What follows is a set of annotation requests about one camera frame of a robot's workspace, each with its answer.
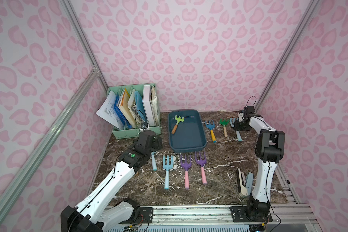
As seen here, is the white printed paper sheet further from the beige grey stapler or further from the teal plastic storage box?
the beige grey stapler

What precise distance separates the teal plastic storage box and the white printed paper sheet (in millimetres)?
361

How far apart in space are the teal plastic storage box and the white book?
142 mm

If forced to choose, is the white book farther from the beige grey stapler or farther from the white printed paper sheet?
the beige grey stapler

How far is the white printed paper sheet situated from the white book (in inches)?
7.6

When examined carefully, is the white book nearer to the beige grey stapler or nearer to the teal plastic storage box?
the teal plastic storage box

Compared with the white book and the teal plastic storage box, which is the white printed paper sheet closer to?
the white book

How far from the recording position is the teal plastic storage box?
0.97m

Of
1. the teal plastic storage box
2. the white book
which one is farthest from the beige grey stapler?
the white book

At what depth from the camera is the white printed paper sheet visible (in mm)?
932

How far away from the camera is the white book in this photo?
929 mm
